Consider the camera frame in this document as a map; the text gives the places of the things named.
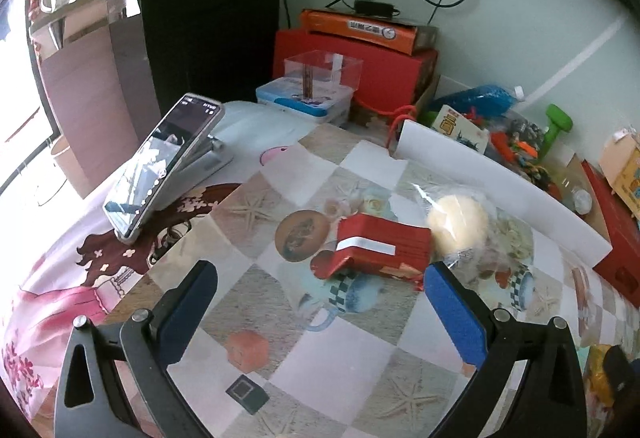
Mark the round white bun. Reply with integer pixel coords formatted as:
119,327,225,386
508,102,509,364
411,183,502,272

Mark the red cracker pack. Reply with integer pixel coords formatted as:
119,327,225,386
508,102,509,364
310,213,432,289

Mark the checkered tablecloth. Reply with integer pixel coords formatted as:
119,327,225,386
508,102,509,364
98,121,640,438

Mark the large red gift box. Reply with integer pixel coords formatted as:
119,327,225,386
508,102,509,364
582,161,640,308

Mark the white light bulb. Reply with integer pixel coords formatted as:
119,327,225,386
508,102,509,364
570,187,593,216

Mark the smartphone on stand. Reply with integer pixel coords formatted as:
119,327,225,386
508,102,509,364
103,93,233,244

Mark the pile of toys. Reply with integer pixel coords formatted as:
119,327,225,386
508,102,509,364
464,109,561,201

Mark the card game box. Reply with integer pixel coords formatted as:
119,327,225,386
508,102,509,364
432,105,489,154

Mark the green dumbbell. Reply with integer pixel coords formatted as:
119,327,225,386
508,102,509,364
539,104,573,157

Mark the red box under orange box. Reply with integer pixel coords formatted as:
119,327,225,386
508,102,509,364
272,28,441,116

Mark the orange flat box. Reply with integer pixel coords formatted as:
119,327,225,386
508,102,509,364
299,8,438,55

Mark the clear plastic box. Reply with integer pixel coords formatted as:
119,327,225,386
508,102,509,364
283,50,363,98

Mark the black cabinet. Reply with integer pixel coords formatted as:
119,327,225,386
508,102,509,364
140,0,280,113

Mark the yellow carry box with handle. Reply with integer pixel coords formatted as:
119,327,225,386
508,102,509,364
599,128,640,219

